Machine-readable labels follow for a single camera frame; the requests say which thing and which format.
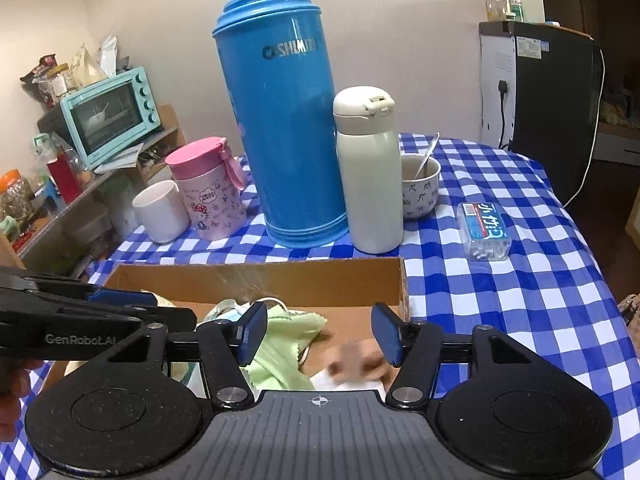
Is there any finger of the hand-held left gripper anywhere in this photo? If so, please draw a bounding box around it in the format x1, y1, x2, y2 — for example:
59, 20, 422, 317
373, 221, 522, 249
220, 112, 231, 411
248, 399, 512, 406
0, 266, 157, 307
0, 290, 198, 333

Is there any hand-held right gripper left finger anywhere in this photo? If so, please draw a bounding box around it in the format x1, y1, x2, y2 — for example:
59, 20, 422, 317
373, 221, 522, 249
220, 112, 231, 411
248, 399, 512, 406
107, 302, 268, 411

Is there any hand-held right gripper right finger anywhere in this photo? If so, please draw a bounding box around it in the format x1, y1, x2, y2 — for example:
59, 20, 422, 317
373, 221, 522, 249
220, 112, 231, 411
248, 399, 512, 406
371, 302, 538, 408

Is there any green cloth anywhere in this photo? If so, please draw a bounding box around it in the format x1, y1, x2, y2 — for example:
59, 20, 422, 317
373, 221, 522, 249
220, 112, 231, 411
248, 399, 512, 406
239, 307, 328, 392

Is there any brown cardboard box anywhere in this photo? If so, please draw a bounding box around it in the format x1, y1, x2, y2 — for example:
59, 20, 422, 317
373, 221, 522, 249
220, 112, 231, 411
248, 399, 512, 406
47, 256, 412, 393

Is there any person's left hand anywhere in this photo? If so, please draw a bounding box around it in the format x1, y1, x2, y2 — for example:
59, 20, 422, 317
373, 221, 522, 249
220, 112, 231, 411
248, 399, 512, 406
0, 358, 45, 443

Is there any white folded cloth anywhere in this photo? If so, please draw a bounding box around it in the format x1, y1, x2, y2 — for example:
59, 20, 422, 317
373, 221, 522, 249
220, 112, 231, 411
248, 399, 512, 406
310, 370, 388, 396

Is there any white mug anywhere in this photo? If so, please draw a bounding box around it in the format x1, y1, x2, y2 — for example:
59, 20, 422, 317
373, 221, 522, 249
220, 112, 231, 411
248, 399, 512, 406
132, 180, 191, 245

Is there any blue white checkered tablecloth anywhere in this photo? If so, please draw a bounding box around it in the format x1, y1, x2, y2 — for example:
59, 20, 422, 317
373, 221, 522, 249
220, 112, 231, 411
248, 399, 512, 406
0, 132, 640, 480

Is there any pink cartoon cup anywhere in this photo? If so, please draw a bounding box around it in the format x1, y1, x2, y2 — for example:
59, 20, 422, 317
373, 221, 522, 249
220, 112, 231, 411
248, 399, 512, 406
165, 136, 249, 241

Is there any red box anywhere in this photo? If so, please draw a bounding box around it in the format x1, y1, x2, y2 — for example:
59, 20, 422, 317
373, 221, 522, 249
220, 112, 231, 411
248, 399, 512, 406
47, 154, 81, 206

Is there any stack of papers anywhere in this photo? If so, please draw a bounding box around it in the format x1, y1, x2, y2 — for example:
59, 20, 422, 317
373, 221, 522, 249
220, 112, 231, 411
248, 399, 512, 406
92, 144, 146, 170

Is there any clear cotton swab box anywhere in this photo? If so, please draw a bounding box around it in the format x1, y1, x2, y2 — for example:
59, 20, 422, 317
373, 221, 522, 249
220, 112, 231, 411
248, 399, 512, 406
456, 201, 512, 262

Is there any white patterned cup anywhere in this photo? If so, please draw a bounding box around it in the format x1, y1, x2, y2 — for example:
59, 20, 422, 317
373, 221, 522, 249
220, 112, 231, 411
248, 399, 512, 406
400, 154, 442, 220

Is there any orange lid jar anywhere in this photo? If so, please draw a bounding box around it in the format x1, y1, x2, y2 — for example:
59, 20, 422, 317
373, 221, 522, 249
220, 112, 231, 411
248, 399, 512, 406
0, 170, 33, 221

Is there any white insulated bottle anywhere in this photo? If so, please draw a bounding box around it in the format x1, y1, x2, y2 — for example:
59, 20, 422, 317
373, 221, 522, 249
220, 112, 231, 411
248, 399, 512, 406
332, 86, 405, 255

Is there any teal toaster oven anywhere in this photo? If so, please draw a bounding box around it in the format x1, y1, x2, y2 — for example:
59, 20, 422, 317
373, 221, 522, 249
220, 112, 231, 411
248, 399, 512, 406
60, 66, 162, 170

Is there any wooden shelf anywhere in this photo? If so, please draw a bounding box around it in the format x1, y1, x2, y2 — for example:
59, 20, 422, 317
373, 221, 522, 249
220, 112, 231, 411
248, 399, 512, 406
0, 105, 188, 281

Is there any metal spoon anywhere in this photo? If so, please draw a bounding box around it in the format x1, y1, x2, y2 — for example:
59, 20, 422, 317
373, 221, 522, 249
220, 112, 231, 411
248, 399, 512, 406
414, 132, 441, 181

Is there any large blue thermos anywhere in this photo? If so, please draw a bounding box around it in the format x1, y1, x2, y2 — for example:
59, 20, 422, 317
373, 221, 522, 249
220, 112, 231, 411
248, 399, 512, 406
211, 0, 351, 248

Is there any clear food jar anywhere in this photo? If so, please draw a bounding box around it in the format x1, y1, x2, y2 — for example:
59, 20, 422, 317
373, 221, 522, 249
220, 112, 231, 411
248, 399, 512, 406
50, 64, 76, 98

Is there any dark snack bag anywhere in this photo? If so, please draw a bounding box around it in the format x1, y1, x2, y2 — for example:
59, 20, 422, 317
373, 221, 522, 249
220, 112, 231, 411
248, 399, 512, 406
20, 55, 58, 106

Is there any white plastic bag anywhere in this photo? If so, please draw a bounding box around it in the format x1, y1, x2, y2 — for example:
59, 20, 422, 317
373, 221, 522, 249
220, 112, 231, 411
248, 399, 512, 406
70, 35, 121, 86

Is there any black fridge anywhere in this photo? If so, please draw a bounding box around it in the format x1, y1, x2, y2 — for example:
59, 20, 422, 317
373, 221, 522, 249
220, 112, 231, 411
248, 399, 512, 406
478, 21, 603, 206

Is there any black plug cable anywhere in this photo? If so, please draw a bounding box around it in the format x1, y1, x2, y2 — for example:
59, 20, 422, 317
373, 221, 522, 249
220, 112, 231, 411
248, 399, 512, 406
497, 80, 516, 148

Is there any white cable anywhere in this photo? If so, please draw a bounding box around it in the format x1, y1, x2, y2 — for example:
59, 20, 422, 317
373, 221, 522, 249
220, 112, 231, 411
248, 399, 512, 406
562, 42, 606, 208

